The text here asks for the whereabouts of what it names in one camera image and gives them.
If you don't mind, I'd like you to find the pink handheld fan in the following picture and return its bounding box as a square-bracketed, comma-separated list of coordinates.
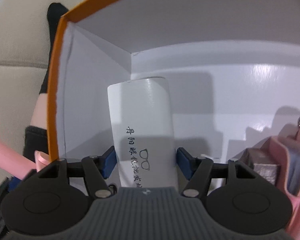
[0, 142, 50, 180]

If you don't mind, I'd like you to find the white glasses case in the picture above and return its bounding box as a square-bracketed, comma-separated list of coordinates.
[108, 77, 178, 188]

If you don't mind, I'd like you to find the left leg black sock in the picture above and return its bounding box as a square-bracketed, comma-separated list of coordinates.
[23, 3, 68, 162]

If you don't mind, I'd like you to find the orange cardboard box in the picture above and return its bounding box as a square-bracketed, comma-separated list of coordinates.
[47, 0, 300, 163]

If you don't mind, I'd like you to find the beige sofa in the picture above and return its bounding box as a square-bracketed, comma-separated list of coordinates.
[0, 0, 121, 201]

